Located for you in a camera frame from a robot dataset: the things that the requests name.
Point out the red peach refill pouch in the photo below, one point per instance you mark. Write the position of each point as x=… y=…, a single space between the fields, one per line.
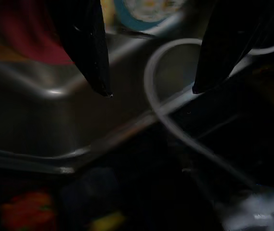
x=26 y=211

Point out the yellow sponge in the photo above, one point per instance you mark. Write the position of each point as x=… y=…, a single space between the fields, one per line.
x=108 y=221

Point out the stainless steel kitchen sink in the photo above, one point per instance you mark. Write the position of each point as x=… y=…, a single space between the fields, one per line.
x=43 y=108

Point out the floral plate with blue rim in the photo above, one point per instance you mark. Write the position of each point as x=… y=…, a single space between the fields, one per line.
x=132 y=21

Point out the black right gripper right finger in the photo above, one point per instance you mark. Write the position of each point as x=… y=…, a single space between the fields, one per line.
x=221 y=43

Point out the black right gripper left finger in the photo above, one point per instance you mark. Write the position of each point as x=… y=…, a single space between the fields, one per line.
x=88 y=48

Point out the pink plastic plate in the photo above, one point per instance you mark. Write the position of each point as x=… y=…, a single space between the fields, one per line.
x=30 y=36

